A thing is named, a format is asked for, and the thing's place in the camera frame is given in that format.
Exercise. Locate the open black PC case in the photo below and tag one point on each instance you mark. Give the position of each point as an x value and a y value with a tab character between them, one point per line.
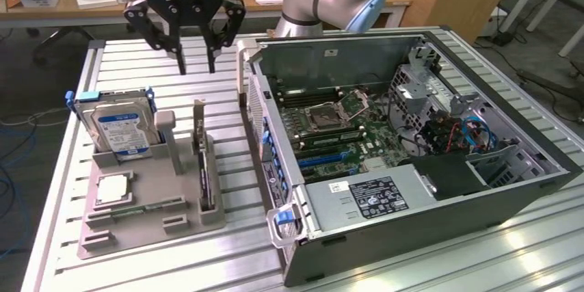
457	230

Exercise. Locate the installed RAM stick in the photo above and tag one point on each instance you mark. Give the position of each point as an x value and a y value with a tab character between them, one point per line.
334	138

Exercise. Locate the silver CPU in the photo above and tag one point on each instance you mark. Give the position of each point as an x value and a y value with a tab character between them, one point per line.
111	190

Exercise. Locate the CPU socket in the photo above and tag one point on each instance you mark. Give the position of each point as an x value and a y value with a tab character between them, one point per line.
325	117

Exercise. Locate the blue expansion slot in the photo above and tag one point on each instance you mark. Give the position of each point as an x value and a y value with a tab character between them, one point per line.
319	160

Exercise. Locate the socket cover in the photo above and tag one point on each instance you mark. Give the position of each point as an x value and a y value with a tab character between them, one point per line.
358	102

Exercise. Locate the grey parts rack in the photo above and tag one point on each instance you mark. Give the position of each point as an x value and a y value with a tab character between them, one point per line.
155	182

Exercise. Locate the hard disk with blue label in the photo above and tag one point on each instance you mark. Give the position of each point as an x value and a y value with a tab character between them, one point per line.
121	131

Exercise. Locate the green RAM stick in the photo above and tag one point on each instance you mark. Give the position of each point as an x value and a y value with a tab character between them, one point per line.
146	208

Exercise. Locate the grey power supply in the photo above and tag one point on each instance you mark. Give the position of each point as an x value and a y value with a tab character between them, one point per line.
329	210

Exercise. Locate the wooden desk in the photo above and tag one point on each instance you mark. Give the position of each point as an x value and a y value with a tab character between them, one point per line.
69	11

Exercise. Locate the green motherboard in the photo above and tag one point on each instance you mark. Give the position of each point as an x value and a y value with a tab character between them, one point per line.
374	141

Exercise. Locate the blue case latch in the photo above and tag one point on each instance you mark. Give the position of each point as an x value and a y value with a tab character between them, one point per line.
283	218

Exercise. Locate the metal disk bay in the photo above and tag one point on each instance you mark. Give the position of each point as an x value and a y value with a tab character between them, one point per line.
415	97

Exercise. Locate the hard drive with blue label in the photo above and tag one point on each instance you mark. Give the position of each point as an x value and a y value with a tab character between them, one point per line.
89	96

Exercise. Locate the black plastic shroud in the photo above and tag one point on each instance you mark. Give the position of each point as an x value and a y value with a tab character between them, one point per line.
450	175

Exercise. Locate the low-profile graphics card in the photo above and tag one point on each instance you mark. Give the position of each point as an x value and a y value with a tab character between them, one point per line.
205	155

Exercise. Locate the black chair base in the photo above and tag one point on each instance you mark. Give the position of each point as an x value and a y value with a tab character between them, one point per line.
547	80

